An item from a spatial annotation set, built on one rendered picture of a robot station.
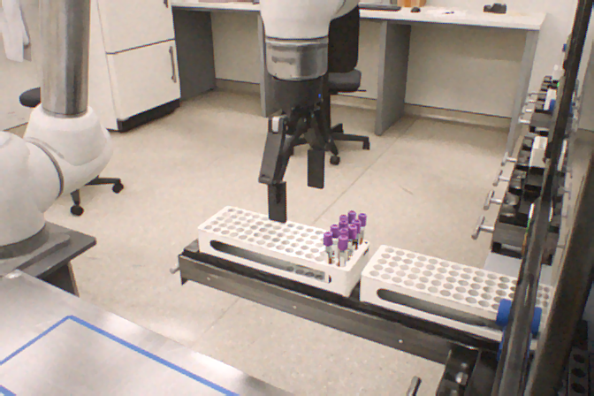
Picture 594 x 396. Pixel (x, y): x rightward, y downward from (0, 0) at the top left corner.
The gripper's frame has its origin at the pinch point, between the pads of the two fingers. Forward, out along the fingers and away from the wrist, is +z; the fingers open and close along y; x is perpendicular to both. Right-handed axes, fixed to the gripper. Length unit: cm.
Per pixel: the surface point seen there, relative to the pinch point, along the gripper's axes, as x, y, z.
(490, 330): 33.5, 2.7, 13.2
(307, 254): 3.5, 3.4, 8.2
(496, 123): -4, -350, 92
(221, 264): -12.5, 5.8, 13.8
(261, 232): -6.9, 1.0, 8.2
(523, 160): 31, -69, 13
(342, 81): -89, -231, 42
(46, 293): -32.0, 27.1, 12.6
